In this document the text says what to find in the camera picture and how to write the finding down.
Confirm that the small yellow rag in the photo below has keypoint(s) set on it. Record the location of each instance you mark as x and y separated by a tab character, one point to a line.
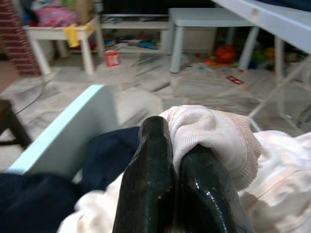
72	36

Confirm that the dark brown wooden stool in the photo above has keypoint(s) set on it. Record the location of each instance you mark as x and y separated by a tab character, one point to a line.
9	114

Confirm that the pink patterned bag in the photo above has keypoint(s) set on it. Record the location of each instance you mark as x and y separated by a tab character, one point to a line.
56	14

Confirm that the pale blue laundry basket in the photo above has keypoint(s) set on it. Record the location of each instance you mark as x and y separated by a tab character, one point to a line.
60	136

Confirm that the pale blue folding table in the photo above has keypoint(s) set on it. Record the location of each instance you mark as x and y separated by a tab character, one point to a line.
279	21

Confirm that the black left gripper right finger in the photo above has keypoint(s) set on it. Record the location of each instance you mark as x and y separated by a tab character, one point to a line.
209	194

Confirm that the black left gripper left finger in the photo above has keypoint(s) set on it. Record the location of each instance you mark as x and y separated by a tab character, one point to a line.
148	182

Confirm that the brown cardboard box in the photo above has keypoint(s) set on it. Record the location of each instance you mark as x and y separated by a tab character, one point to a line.
85	9

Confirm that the small pale blue table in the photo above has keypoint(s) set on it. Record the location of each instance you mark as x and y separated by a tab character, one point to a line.
206	18

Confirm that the black television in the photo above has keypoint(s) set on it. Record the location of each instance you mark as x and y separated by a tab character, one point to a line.
145	6

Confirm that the cream knit garment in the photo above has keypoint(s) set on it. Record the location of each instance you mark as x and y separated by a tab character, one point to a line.
218	136

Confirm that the orange toy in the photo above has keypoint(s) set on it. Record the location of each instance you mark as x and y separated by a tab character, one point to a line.
226	54

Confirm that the white television bench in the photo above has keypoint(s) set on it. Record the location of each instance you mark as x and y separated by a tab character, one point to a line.
133	25

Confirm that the small white side table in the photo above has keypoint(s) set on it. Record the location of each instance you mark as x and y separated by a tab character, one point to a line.
48	30

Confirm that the navy blue garment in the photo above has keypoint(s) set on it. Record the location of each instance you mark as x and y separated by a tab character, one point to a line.
36	201

